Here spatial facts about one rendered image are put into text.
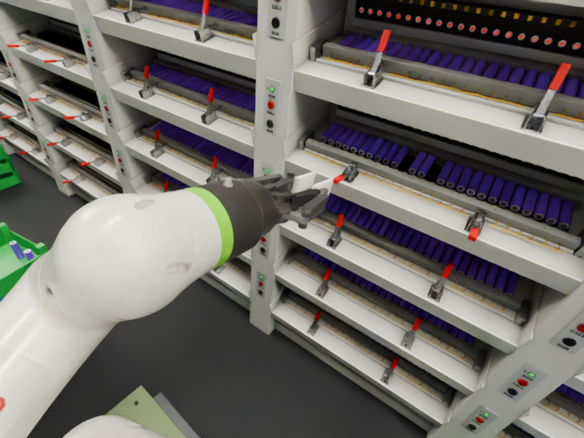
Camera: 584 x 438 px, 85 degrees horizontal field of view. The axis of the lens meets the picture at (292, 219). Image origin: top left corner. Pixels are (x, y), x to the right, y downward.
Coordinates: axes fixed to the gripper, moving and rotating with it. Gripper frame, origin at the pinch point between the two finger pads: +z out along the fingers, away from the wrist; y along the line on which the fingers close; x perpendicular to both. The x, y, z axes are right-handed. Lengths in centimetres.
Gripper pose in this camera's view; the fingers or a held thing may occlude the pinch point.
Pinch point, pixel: (313, 186)
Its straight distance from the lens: 56.9
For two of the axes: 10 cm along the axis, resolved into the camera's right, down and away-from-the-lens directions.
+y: 8.2, 4.1, -4.0
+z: 5.2, -2.6, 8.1
